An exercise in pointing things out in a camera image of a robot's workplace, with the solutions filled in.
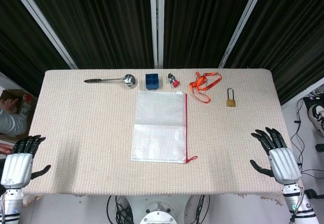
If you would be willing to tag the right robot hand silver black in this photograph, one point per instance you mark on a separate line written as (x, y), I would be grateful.
(284, 166)

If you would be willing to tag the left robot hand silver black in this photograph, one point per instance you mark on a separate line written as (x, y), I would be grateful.
(16, 168)

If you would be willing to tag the clear zipper pouch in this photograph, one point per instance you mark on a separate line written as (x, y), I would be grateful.
(159, 112)

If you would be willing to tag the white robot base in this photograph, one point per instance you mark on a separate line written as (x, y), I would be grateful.
(158, 216)

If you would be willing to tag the black chair caster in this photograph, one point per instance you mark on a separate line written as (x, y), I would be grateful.
(310, 193)
(320, 147)

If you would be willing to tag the bystander in grey sweater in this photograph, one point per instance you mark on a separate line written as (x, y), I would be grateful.
(12, 124)

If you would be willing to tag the black and white sneaker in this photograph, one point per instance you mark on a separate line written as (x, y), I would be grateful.
(316, 112)

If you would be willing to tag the cardboard box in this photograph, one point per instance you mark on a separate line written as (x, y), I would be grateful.
(25, 100)

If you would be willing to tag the beige woven tablecloth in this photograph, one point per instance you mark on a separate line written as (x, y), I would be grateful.
(88, 133)

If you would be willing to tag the brass padlock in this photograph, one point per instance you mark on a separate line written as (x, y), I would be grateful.
(231, 103)

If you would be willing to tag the black pleated curtain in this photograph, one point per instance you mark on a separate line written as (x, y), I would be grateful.
(101, 24)
(15, 32)
(291, 32)
(202, 24)

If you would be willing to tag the steel ladle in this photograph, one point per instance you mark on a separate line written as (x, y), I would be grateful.
(130, 80)

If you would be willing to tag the blue cube block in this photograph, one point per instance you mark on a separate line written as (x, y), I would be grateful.
(152, 82)

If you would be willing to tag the red push button switch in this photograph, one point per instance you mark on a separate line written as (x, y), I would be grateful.
(174, 83)

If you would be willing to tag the aluminium frame post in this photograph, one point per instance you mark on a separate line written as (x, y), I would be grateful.
(243, 24)
(157, 24)
(43, 24)

